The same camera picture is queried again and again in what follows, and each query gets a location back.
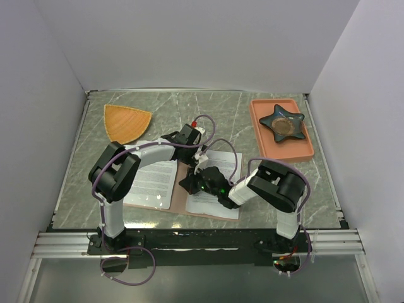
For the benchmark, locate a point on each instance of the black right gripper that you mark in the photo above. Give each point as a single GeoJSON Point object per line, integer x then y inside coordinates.
{"type": "Point", "coordinates": [189, 185]}

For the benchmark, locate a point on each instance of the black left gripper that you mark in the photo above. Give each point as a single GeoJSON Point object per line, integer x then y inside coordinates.
{"type": "Point", "coordinates": [190, 160]}

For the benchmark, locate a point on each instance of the pink file folder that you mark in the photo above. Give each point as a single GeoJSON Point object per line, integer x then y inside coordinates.
{"type": "Point", "coordinates": [179, 195]}

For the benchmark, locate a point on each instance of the printed paper sheets stack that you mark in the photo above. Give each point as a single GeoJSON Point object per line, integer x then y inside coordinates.
{"type": "Point", "coordinates": [206, 204]}

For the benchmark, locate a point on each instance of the single printed paper sheet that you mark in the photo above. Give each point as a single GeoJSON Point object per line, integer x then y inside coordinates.
{"type": "Point", "coordinates": [153, 186]}

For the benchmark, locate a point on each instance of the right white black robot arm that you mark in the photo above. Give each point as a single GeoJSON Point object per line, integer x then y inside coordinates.
{"type": "Point", "coordinates": [279, 184]}

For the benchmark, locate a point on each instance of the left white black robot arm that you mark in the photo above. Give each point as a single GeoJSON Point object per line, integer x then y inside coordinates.
{"type": "Point", "coordinates": [113, 174]}

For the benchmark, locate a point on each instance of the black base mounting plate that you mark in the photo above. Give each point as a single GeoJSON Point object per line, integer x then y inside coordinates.
{"type": "Point", "coordinates": [192, 247]}

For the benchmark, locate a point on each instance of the dark star-shaped dish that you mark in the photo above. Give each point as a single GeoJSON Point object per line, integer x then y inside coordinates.
{"type": "Point", "coordinates": [284, 124]}

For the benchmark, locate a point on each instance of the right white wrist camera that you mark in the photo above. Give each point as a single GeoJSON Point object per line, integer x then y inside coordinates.
{"type": "Point", "coordinates": [201, 160]}

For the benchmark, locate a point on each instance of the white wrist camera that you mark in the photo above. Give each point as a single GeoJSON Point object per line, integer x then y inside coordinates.
{"type": "Point", "coordinates": [201, 130]}
{"type": "Point", "coordinates": [201, 160]}

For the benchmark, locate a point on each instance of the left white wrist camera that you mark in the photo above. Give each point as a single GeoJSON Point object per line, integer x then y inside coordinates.
{"type": "Point", "coordinates": [201, 130]}

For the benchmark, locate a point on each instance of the aluminium frame rail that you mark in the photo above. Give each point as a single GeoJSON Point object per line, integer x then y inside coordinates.
{"type": "Point", "coordinates": [55, 245]}

